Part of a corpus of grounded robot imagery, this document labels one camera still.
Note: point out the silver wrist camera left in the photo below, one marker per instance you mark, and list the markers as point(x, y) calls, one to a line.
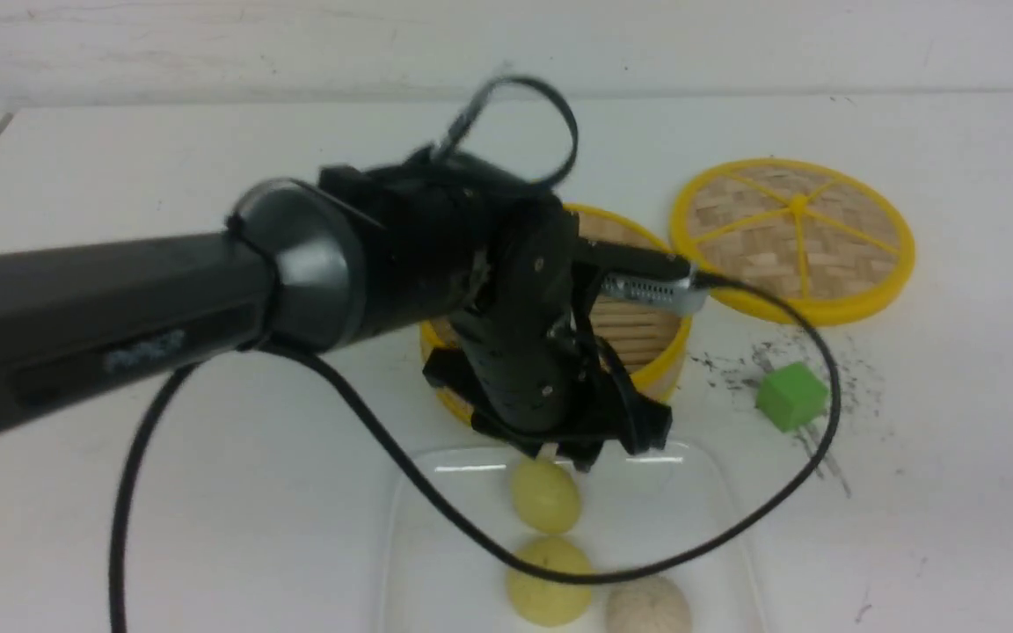
point(654, 278)

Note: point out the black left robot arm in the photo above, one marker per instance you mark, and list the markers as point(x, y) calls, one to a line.
point(359, 254)

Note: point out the white rectangular plate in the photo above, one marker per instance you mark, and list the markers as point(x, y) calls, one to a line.
point(636, 510)

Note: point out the yellow steamed bun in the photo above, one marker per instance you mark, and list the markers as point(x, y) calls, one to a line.
point(542, 602)
point(545, 496)

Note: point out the green cube block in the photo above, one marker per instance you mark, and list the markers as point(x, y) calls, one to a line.
point(791, 397)

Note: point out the white steamed bun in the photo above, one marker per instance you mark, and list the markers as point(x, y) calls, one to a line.
point(654, 604)

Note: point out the yellow steamed bun front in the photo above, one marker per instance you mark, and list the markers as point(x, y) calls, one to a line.
point(542, 602)

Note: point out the yellow-rimmed bamboo steamer lid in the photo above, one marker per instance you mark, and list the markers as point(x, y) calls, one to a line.
point(826, 243)

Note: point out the yellow steamed bun back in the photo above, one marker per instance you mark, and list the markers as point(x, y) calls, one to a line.
point(545, 496)

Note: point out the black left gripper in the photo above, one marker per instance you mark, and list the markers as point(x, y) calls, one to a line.
point(525, 359)

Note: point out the yellow-rimmed bamboo steamer basket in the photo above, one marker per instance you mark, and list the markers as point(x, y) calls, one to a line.
point(650, 342)

